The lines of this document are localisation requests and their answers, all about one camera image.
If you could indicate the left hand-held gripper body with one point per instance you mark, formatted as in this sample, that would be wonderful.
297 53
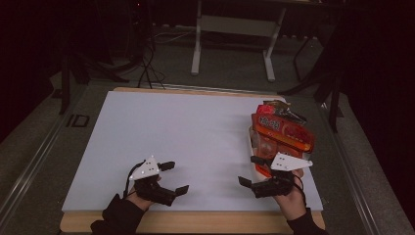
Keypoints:
153 189

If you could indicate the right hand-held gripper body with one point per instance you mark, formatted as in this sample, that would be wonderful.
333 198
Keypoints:
277 187

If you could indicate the white divided tray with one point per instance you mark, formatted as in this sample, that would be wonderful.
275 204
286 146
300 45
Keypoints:
252 137

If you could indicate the large orange snack packet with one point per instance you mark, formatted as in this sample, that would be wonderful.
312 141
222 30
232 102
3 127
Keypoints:
284 133

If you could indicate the red and black packet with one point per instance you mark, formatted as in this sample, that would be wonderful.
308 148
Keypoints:
287 112

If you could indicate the person's left hand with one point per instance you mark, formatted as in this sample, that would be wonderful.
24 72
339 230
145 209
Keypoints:
140 201

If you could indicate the person's right hand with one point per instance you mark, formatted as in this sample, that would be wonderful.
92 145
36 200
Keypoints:
292 204

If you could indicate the wooden table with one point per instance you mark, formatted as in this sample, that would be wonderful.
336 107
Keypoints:
202 222

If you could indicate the black metal stand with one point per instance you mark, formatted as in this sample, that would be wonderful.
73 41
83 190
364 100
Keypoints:
68 81
332 91

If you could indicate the metal floor rail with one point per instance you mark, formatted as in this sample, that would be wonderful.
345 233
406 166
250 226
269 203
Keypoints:
352 169
29 169

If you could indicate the black rectangular floor bracket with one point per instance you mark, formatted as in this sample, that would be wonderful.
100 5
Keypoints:
78 120

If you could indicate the white desk frame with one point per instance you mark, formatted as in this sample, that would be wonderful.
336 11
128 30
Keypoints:
235 26

